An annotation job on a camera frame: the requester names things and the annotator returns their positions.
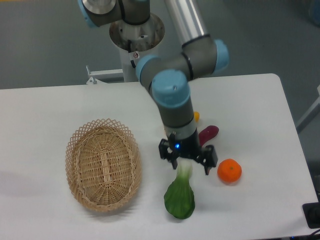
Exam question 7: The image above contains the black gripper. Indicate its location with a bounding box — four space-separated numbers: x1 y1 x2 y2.
158 131 217 176

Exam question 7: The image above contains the green leafy bok choy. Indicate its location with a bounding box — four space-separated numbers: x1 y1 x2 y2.
164 160 196 220

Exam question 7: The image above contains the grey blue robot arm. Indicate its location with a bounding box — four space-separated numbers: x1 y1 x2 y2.
78 0 229 173

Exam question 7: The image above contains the purple sweet potato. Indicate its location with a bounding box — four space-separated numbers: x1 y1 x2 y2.
198 125 219 146

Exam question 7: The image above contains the orange tangerine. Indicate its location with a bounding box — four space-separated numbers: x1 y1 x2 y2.
217 158 242 184

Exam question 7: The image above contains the yellow mango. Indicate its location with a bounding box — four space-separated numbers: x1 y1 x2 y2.
193 111 200 123

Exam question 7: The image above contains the woven wicker basket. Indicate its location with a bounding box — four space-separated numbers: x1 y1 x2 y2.
65 118 142 213

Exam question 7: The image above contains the black device at table edge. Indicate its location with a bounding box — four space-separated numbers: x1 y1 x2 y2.
302 202 320 229

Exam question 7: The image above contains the white metal frame leg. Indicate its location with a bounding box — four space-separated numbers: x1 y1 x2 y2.
295 86 320 134

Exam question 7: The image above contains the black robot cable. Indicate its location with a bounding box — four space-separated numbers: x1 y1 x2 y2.
126 39 138 70

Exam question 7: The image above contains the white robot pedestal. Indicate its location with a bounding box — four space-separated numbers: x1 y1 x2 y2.
85 12 166 85

